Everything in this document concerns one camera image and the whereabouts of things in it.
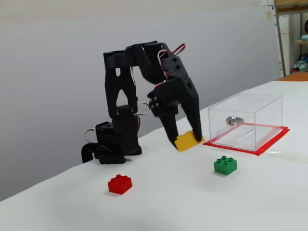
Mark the red cola bottle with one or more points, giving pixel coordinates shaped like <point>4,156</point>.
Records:
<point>295,69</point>

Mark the metal shelving rack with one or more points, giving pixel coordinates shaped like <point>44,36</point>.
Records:
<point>279,36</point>

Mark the yellow lego brick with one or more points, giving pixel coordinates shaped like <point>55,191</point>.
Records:
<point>187,142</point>

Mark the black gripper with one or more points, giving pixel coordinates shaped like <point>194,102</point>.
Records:
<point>173,92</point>

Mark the green lego brick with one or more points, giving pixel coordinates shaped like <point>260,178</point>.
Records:
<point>225,166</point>

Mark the black table clamp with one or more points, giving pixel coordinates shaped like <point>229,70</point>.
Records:
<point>86,154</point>

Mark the teal object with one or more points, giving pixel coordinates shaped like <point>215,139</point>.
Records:
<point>305,37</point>

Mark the silver cam lock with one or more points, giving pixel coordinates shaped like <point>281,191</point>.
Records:
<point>231,121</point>

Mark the red tape rectangle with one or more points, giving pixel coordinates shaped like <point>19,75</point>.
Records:
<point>272,144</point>

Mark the red lego brick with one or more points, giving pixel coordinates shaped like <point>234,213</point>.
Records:
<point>119,184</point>

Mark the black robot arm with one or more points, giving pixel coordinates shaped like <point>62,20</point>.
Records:
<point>110,79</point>

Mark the white cabinet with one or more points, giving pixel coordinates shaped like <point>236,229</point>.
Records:
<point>285,43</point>

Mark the yellow paper note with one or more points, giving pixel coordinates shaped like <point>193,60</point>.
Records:
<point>268,15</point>

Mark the wooden table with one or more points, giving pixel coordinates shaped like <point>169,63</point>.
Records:
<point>296,77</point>

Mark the transparent acrylic box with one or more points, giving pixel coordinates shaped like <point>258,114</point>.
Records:
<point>243,115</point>

